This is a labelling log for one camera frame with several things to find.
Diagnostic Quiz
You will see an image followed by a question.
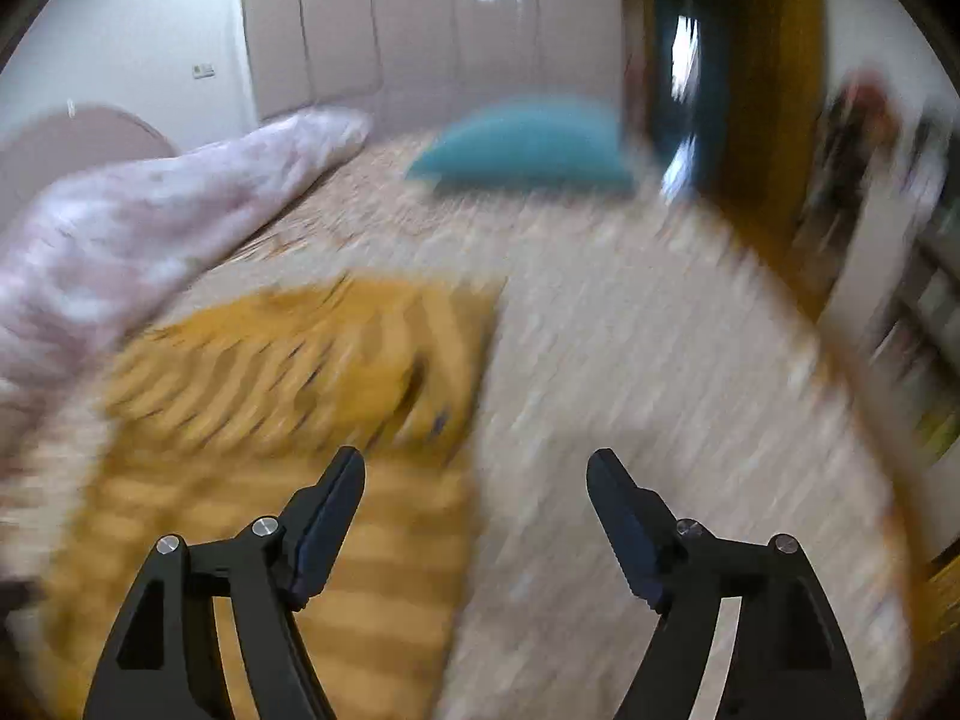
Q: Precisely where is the pink headboard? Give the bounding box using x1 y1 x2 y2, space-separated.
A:
0 106 181 226

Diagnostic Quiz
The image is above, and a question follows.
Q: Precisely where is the pile of clothes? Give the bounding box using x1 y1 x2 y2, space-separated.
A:
829 67 901 162

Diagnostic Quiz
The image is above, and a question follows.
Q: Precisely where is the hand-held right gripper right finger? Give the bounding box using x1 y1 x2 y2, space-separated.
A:
586 448 867 720

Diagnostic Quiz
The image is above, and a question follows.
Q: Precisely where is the window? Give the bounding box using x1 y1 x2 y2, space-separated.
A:
670 15 703 102

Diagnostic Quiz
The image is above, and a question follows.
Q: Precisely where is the teal pillow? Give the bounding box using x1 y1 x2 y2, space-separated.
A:
405 97 638 192

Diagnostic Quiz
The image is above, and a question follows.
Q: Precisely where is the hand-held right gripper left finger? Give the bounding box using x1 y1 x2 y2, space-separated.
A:
82 447 367 720

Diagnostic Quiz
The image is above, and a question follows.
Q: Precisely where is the white wardrobe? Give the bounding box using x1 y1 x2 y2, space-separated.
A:
241 0 627 121

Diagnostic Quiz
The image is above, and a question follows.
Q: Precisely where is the wooden door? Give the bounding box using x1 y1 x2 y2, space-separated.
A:
712 0 826 241

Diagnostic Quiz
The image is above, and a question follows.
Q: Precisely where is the white shelf unit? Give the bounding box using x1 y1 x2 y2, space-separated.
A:
795 67 960 563

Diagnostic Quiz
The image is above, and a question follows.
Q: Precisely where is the yellow striped sweater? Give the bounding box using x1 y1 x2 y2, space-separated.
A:
37 277 505 720

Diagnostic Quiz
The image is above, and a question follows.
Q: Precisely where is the pink floral blanket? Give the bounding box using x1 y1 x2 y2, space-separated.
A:
0 109 374 466

